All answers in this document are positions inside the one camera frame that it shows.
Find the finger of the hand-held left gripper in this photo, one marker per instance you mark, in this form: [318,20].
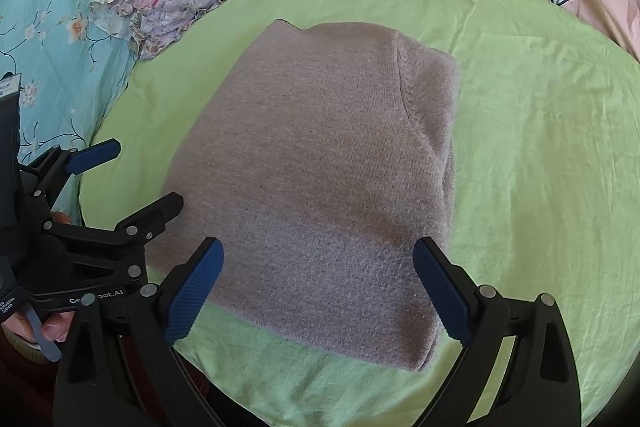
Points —
[150,214]
[95,157]

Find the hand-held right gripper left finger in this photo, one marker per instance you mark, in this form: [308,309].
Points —
[195,292]

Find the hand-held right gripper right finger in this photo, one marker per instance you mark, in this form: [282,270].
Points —
[442,292]

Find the beige knit sweater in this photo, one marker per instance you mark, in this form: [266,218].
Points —
[320,187]

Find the person's left hand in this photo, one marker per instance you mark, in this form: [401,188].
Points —
[57,327]

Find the blue floral bed sheet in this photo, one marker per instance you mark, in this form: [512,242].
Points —
[55,7]

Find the light green bed sheet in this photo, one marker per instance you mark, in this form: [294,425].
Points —
[540,132]

